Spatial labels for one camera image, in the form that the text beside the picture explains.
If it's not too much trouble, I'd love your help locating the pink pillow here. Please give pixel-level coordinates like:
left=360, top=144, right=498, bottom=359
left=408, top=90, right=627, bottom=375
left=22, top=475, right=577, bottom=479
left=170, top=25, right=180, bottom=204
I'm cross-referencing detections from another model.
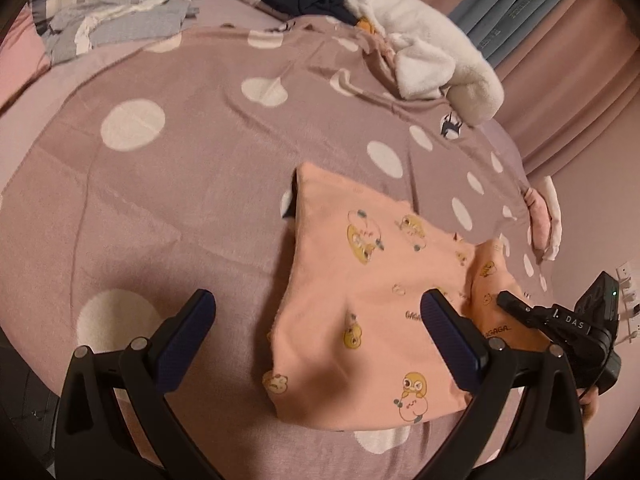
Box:
left=0, top=10, right=51, bottom=111

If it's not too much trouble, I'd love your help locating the pink and white cloth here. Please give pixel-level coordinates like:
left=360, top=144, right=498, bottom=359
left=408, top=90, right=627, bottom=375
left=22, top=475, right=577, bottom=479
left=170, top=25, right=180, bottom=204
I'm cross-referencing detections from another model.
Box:
left=522, top=175, right=565, bottom=262

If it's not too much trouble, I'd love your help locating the pink curtain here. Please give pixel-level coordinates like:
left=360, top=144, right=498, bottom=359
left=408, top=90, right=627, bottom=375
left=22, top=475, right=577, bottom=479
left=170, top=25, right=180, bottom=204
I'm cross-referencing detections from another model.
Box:
left=450, top=0, right=640, bottom=181

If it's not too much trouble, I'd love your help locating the white fluffy cloth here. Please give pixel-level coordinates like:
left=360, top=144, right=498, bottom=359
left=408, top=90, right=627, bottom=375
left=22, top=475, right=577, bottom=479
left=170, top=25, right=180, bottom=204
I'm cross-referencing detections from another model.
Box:
left=334, top=0, right=505, bottom=123

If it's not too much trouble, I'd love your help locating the mauve polka dot blanket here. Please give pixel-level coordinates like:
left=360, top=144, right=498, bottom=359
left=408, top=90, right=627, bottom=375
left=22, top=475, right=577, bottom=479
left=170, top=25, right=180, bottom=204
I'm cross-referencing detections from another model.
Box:
left=0, top=0, right=566, bottom=480

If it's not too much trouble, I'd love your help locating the white wall socket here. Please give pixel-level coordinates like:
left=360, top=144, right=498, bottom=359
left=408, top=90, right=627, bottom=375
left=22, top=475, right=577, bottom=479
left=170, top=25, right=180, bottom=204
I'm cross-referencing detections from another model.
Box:
left=616, top=261, right=633, bottom=306

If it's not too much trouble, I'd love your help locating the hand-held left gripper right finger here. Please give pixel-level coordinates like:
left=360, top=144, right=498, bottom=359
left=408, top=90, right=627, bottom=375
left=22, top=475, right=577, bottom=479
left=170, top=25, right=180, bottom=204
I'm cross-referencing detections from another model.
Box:
left=420, top=289, right=587, bottom=480

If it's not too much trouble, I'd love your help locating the blue grey curtain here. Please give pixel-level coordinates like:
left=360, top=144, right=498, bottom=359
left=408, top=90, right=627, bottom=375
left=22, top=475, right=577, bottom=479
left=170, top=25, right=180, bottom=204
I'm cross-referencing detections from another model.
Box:
left=447, top=0, right=596, bottom=68

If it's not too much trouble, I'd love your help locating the person's right hand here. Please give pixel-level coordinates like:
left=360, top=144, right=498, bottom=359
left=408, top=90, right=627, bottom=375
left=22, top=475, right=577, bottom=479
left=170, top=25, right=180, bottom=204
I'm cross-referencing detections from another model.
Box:
left=580, top=387, right=601, bottom=428

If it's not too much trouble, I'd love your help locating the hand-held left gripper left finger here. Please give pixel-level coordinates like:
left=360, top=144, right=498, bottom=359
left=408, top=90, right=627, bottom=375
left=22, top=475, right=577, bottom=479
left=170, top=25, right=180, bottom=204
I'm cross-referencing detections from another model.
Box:
left=52, top=289, right=221, bottom=480

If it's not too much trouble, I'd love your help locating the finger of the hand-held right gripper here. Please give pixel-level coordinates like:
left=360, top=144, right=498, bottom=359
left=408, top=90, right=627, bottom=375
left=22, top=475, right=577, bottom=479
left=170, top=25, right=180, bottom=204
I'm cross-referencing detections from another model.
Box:
left=496, top=291, right=538, bottom=328

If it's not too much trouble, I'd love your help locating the grey frayed cloth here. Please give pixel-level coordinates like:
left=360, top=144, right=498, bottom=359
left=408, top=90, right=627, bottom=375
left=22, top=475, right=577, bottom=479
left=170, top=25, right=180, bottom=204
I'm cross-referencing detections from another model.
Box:
left=37, top=0, right=198, bottom=63

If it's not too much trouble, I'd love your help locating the pink cartoon print garment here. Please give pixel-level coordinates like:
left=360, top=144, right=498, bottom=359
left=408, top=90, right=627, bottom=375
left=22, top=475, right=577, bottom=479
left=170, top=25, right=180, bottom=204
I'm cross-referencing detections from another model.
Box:
left=262, top=161, right=556, bottom=433

